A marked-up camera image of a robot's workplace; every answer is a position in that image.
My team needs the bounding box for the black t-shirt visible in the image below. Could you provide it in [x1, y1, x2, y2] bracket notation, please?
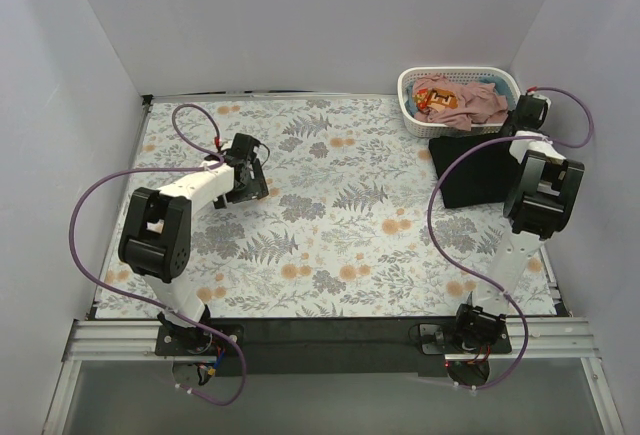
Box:
[429, 133, 519, 209]

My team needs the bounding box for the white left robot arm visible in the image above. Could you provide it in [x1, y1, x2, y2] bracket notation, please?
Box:
[118, 133, 268, 355]

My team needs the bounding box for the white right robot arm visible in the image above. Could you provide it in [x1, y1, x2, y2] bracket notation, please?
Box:
[452, 92, 585, 353]

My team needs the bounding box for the blue garment in basket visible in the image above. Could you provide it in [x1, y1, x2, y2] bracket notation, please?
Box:
[475, 76, 515, 123]

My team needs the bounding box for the pink t-shirt with print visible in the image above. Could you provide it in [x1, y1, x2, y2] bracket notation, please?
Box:
[407, 75, 493, 131]

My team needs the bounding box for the white plastic laundry basket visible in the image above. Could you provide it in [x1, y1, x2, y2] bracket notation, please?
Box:
[397, 67, 521, 138]

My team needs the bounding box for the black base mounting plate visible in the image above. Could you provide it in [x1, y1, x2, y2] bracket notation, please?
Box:
[154, 315, 516, 379]

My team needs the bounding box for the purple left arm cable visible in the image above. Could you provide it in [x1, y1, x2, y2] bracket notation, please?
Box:
[68, 103, 249, 406]

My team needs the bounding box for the aluminium frame rail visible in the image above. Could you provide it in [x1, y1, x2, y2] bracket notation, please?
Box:
[44, 317, 623, 434]

